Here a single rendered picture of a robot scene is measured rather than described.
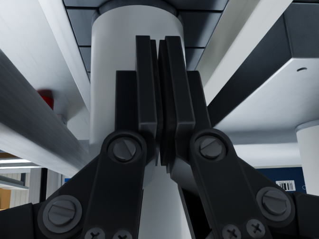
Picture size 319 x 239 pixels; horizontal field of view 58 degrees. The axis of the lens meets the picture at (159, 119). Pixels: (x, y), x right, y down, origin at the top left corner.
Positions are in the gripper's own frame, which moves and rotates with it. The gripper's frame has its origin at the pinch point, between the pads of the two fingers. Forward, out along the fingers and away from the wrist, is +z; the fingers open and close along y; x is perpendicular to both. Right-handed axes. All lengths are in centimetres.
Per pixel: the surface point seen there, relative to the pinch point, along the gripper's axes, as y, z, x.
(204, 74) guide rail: 3.3, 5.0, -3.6
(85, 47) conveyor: -3.8, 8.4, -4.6
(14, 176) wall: -172, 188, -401
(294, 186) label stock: 32, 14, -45
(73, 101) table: -9.3, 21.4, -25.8
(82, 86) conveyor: -5.1, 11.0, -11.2
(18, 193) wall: -164, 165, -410
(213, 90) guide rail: 4.0, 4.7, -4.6
